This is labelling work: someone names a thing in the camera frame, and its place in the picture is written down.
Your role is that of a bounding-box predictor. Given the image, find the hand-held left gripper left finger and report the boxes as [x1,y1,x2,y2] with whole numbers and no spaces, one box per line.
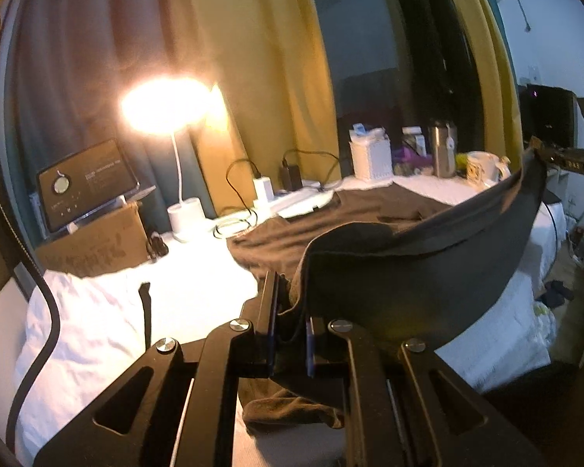
[33,270,280,467]

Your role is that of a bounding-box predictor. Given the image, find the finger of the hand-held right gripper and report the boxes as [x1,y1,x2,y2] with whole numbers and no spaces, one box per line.
[530,136,565,163]

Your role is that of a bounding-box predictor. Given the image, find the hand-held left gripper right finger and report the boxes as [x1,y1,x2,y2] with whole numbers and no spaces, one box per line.
[304,315,548,467]

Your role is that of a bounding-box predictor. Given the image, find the brown t-shirt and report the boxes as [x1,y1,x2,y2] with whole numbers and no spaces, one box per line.
[226,151,548,441]

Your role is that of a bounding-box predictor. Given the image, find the black monitor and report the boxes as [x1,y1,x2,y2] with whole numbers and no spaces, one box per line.
[518,85,577,149]

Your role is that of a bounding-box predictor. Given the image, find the white printed mug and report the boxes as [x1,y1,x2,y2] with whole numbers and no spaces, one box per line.
[466,151,512,190]

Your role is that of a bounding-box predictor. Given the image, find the steel tumbler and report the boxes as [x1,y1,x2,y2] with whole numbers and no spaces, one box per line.
[427,119,458,178]

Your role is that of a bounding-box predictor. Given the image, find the narrow yellow curtain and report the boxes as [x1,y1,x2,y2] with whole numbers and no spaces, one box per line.
[435,0,524,171]

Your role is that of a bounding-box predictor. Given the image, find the white power strip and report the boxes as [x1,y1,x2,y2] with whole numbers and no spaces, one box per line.
[253,182,336,219]

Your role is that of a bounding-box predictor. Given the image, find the white desk lamp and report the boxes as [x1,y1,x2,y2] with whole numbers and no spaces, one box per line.
[121,77,212,243]

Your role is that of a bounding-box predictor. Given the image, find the purple trinkets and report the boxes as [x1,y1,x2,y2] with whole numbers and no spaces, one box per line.
[394,148,434,176]

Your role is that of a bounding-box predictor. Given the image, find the black charger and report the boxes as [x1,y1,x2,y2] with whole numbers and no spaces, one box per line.
[282,163,303,190]

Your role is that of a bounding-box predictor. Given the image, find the white perforated basket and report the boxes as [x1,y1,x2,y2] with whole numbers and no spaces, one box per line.
[350,137,395,180]

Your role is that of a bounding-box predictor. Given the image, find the white packets in basket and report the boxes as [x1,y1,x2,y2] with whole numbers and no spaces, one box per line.
[348,124,387,144]

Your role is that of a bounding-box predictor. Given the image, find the cardboard box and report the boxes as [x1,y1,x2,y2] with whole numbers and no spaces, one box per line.
[34,200,159,279]

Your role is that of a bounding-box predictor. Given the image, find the white pillow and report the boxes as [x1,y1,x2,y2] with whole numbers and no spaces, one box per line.
[12,270,151,465]

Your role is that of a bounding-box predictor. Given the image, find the dark glass window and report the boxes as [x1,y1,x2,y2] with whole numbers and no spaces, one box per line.
[304,0,482,176]

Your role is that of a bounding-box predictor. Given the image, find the wide yellow curtain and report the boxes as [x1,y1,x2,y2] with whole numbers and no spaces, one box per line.
[185,0,341,215]

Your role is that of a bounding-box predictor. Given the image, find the dark curtain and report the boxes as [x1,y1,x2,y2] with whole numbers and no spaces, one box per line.
[0,0,234,234]

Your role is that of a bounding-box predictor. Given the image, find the black strap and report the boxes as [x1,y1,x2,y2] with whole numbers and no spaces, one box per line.
[139,281,153,351]

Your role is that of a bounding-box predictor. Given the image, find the bundled black cable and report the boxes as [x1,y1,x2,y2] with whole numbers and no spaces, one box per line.
[146,234,170,260]

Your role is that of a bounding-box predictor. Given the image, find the long black charging cable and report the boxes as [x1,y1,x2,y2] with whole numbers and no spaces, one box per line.
[213,158,264,240]

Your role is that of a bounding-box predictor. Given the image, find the thin black charger cable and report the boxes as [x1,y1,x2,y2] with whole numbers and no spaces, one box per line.
[282,150,344,190]

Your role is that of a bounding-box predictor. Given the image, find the thick black braided cable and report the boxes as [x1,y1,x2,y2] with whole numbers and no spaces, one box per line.
[0,24,62,453]

